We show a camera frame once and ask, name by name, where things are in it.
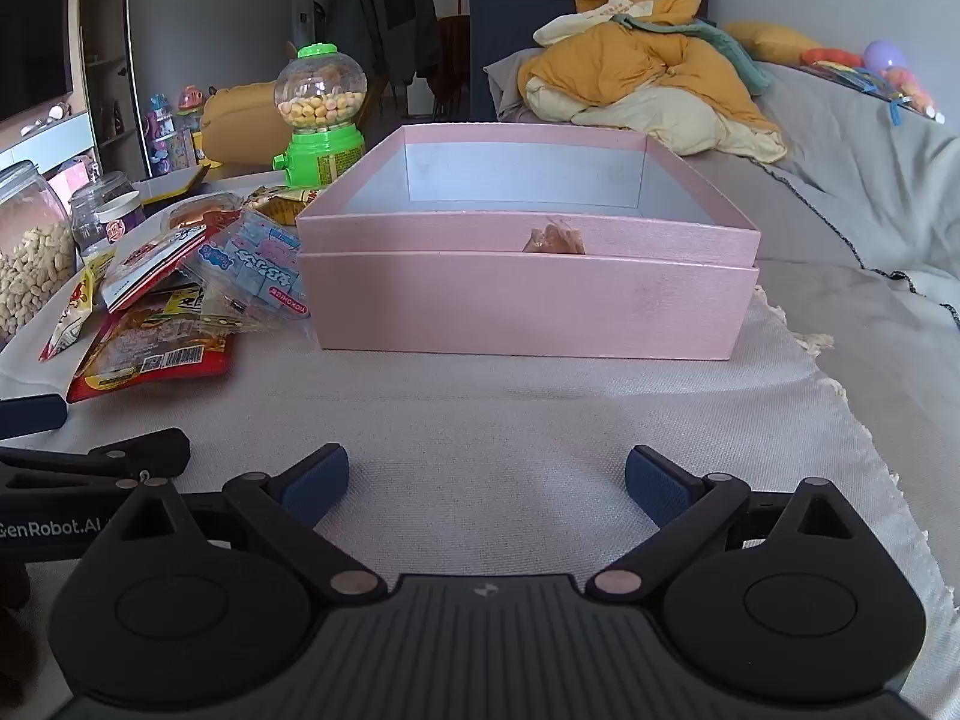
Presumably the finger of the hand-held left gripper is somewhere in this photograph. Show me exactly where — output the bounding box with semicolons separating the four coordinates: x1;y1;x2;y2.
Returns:
0;394;68;440
0;427;192;494

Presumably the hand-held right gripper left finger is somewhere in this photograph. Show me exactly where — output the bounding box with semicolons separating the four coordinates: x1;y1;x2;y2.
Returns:
120;444;380;601

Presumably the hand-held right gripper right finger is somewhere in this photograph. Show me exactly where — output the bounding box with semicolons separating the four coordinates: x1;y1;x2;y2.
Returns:
586;444;856;601

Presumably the pink cardboard box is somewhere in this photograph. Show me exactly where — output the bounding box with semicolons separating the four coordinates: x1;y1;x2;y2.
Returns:
296;124;762;269

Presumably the large red snack packet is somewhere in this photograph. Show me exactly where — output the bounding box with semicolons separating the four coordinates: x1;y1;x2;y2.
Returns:
67;306;235;403

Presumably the large glass jar of nuts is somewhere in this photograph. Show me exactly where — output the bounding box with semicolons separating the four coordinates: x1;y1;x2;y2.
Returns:
0;160;80;350

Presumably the black yellow snack packet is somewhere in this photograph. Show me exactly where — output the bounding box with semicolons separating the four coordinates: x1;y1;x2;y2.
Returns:
160;285;205;317

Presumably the red white snack packet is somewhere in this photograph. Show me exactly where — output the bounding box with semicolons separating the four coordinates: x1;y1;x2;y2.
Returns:
97;223;208;313

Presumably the small clear glass jar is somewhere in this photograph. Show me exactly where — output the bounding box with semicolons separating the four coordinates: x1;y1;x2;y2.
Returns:
69;171;136;256

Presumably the clear bag of blue candies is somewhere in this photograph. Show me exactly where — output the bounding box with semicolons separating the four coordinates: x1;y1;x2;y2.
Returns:
182;208;313;325

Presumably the purple snack tub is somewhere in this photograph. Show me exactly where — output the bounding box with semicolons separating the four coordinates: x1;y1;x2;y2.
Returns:
96;193;147;245

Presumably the brown cake in clear wrapper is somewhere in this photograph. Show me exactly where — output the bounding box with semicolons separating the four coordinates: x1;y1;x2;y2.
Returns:
161;193;245;235

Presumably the yellow edged book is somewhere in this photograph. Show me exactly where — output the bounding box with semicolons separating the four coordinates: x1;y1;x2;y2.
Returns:
138;163;212;201

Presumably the yellow crinkled snack packet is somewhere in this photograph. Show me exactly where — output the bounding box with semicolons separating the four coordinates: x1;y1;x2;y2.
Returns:
246;185;325;227

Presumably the group of colourful toy bottles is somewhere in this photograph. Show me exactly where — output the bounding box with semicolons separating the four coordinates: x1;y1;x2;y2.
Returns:
145;85;208;170

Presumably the green gumball candy dispenser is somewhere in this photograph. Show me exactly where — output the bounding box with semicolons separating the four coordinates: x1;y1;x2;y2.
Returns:
272;43;368;188

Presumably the yellow bean bag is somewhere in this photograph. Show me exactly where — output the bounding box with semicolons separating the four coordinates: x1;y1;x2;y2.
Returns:
201;80;292;167

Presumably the black television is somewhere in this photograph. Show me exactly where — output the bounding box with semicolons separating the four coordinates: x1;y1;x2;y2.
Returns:
0;0;77;122

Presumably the pile of yellow blankets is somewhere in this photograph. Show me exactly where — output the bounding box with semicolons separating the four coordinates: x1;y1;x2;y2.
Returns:
523;0;788;164

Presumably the yellow pillow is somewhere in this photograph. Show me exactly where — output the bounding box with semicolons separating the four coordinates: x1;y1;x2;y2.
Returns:
722;20;824;66

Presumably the orange plush toy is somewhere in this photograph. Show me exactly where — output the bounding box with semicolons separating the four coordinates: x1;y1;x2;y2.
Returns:
801;47;863;70

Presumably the dark hanging jacket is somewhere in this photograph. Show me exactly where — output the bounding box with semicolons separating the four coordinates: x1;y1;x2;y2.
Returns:
313;0;445;85

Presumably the dark blue cabinet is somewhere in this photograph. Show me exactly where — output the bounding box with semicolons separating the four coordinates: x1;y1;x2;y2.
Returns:
469;0;587;122

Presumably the purple balloon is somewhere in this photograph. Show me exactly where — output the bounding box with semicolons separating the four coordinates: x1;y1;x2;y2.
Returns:
862;39;913;74

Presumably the wall shelf unit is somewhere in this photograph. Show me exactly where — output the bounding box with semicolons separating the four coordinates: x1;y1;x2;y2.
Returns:
75;0;145;175

